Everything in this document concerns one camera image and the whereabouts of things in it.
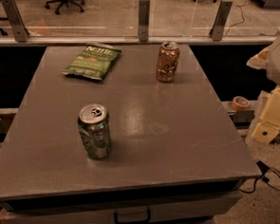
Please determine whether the black cable on floor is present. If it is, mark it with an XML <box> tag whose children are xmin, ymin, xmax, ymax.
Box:
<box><xmin>238</xmin><ymin>159</ymin><xmax>280</xmax><ymax>196</ymax></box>

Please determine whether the green soda can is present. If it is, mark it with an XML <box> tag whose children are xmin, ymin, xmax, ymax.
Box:
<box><xmin>78</xmin><ymin>103</ymin><xmax>111</xmax><ymax>159</ymax></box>

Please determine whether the orange tape roll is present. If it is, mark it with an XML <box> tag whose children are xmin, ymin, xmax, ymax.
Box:
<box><xmin>232</xmin><ymin>96</ymin><xmax>250</xmax><ymax>111</ymax></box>

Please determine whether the middle metal railing bracket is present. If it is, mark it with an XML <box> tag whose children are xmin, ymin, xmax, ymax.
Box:
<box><xmin>138</xmin><ymin>0</ymin><xmax>151</xmax><ymax>42</ymax></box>

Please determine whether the left metal railing bracket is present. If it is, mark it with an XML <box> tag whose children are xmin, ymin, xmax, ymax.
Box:
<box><xmin>0</xmin><ymin>0</ymin><xmax>29</xmax><ymax>42</ymax></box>

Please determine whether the right metal railing bracket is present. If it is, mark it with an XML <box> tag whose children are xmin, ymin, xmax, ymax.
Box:
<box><xmin>210</xmin><ymin>1</ymin><xmax>233</xmax><ymax>42</ymax></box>

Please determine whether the orange soda can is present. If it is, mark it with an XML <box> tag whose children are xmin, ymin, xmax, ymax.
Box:
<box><xmin>156</xmin><ymin>42</ymin><xmax>180</xmax><ymax>83</ymax></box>

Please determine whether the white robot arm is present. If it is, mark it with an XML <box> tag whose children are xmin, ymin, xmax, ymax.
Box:
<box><xmin>247</xmin><ymin>35</ymin><xmax>280</xmax><ymax>143</ymax></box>

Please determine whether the metal railing bar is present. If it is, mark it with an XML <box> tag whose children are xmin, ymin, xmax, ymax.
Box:
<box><xmin>0</xmin><ymin>35</ymin><xmax>276</xmax><ymax>47</ymax></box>

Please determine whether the metal railing bracket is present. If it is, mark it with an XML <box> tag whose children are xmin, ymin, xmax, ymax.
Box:
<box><xmin>0</xmin><ymin>0</ymin><xmax>29</xmax><ymax>42</ymax></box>
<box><xmin>210</xmin><ymin>1</ymin><xmax>233</xmax><ymax>42</ymax></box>
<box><xmin>138</xmin><ymin>0</ymin><xmax>151</xmax><ymax>42</ymax></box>

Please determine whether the green chip bag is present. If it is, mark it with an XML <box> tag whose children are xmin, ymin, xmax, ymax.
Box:
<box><xmin>63</xmin><ymin>44</ymin><xmax>121</xmax><ymax>81</ymax></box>

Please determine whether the grey drawer with black handle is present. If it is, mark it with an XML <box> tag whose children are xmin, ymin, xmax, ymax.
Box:
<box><xmin>0</xmin><ymin>190</ymin><xmax>241</xmax><ymax>224</ymax></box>

